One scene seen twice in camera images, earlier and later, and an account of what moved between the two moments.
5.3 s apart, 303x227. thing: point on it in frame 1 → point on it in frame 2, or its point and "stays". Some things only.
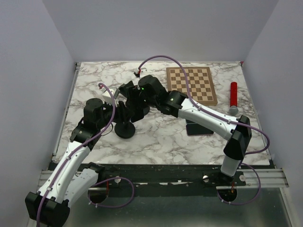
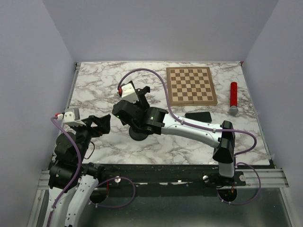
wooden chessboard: (201, 82) stays
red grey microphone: (233, 109) stays
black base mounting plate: (195, 173) stays
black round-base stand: (124, 128) → (137, 136)
